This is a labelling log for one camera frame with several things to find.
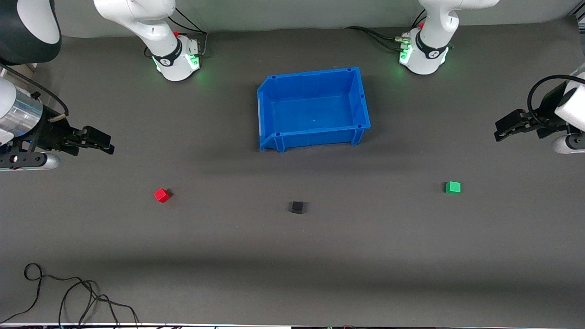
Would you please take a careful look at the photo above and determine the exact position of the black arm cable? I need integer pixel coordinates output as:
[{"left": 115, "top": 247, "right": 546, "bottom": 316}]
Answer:
[
  {"left": 527, "top": 74, "right": 585, "bottom": 129},
  {"left": 0, "top": 64, "right": 69, "bottom": 117}
]

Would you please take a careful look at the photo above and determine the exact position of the thin black loose cable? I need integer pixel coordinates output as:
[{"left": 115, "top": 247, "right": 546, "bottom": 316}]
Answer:
[{"left": 0, "top": 263, "right": 140, "bottom": 328}]

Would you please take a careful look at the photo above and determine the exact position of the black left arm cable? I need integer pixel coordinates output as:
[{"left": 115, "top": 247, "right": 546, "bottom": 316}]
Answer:
[{"left": 527, "top": 74, "right": 585, "bottom": 129}]

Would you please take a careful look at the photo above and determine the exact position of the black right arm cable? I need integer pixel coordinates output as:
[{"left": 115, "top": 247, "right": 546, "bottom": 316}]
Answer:
[{"left": 0, "top": 64, "right": 69, "bottom": 117}]

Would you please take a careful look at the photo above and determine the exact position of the blue plastic storage bin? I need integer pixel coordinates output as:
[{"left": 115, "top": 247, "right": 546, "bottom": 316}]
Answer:
[{"left": 257, "top": 67, "right": 371, "bottom": 153}]

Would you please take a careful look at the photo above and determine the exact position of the black base power cable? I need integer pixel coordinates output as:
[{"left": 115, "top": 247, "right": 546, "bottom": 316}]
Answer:
[
  {"left": 167, "top": 7, "right": 209, "bottom": 58},
  {"left": 345, "top": 9, "right": 428, "bottom": 52}
]

